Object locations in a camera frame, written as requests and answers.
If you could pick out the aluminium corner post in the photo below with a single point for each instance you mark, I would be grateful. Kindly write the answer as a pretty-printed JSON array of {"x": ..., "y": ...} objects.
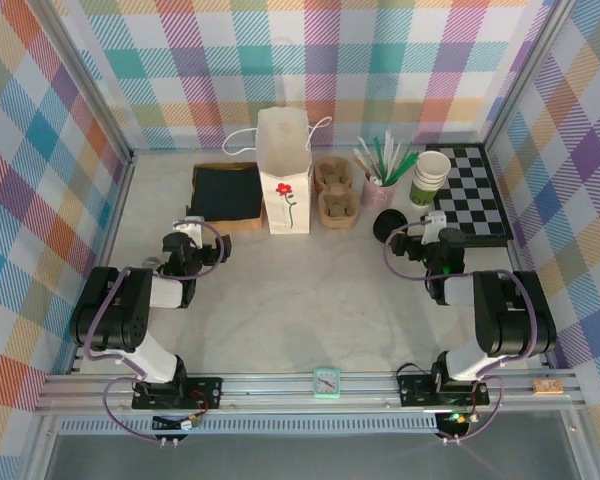
[
  {"x": 91, "y": 82},
  {"x": 524, "y": 75}
]

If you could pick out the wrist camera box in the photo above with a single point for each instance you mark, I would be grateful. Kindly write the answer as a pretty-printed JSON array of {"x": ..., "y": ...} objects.
[
  {"x": 436, "y": 220},
  {"x": 190, "y": 227}
]

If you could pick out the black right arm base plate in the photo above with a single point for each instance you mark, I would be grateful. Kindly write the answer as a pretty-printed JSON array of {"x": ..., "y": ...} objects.
[{"x": 415, "y": 390}]

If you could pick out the black plastic cup lid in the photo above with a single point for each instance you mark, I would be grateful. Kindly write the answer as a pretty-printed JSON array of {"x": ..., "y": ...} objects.
[{"x": 391, "y": 224}]

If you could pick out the small orange wooden block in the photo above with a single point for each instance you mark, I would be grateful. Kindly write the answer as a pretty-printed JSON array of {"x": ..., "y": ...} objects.
[{"x": 548, "y": 386}]

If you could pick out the small connector board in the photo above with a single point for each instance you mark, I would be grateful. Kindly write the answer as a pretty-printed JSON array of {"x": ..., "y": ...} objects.
[
  {"x": 187, "y": 424},
  {"x": 457, "y": 421}
]

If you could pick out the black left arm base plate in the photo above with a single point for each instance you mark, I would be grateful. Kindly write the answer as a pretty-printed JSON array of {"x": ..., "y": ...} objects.
[{"x": 205, "y": 392}]

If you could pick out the white straw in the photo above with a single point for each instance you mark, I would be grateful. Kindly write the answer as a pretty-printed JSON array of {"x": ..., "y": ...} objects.
[
  {"x": 385, "y": 150},
  {"x": 364, "y": 154},
  {"x": 394, "y": 159}
]

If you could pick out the small mint green clock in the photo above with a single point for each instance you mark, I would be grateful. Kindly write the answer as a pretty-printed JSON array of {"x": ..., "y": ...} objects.
[{"x": 327, "y": 383}]

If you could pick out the black white chessboard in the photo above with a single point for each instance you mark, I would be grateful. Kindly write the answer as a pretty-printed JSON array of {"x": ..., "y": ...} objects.
[{"x": 472, "y": 190}]

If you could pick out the pink straw holder cup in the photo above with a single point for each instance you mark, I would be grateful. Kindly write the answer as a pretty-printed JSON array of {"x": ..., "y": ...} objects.
[{"x": 377, "y": 196}]

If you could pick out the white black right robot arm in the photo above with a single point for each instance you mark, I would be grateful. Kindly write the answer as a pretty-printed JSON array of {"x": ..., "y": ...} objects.
[{"x": 460, "y": 290}]

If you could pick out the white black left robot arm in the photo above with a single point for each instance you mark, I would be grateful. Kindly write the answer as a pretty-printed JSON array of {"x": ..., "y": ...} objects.
[{"x": 162, "y": 292}]

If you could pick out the small silver object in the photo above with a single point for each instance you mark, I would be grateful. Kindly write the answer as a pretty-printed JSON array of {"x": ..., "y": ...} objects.
[{"x": 152, "y": 260}]

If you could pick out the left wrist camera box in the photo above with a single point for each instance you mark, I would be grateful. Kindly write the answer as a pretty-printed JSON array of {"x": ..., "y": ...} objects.
[{"x": 190, "y": 227}]

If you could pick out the white flower paper bag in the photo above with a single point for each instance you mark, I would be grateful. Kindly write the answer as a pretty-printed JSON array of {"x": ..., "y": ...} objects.
[{"x": 285, "y": 165}]

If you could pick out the green white paper cup stack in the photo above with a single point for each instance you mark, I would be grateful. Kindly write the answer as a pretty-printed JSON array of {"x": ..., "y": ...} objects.
[{"x": 422, "y": 197}]

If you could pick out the dark blue napkin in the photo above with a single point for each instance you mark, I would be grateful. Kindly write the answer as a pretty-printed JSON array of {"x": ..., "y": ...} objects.
[{"x": 225, "y": 192}]

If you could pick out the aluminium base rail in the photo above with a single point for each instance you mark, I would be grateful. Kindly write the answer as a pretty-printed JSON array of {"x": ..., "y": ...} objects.
[{"x": 270, "y": 395}]

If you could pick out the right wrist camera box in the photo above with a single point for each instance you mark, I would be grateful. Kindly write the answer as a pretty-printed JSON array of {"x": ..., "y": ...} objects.
[{"x": 436, "y": 220}]

